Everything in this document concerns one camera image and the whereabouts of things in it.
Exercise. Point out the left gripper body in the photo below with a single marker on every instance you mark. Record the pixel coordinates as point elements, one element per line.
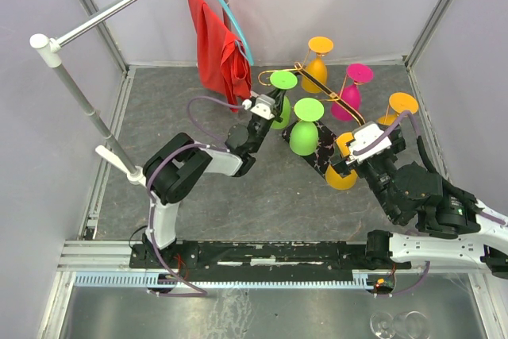
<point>258,128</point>

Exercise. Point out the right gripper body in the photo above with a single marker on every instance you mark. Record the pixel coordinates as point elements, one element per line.
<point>383,163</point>

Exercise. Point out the green wine glass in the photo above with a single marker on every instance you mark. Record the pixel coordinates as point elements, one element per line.
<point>283,81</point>
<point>304,135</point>

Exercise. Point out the orange wine glass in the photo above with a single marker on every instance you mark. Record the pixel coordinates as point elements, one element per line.
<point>320,46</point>
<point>397,103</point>
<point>335,174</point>

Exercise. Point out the pink wine glass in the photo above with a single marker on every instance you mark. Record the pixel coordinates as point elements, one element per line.
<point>356,75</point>

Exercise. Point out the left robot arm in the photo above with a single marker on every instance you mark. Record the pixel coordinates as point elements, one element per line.
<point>174,170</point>

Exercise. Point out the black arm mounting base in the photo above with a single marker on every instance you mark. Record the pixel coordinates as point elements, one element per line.
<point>280,260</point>

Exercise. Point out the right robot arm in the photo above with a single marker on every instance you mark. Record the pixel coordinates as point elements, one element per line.
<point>454,226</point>

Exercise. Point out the gold wine glass rack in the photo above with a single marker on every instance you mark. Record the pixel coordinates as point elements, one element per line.
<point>320,158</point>

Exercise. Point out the clear wine glass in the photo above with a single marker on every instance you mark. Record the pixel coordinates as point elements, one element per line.
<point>410,324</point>

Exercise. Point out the red cloth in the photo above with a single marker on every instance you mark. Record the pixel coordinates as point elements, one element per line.
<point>222,66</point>

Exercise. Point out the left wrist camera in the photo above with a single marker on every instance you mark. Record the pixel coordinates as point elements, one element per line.
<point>260,105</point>

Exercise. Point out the silver clothes rail stand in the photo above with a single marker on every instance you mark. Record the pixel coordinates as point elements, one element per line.
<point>48,49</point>

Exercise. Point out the white cable tray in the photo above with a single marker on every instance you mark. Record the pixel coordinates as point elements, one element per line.
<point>156,280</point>

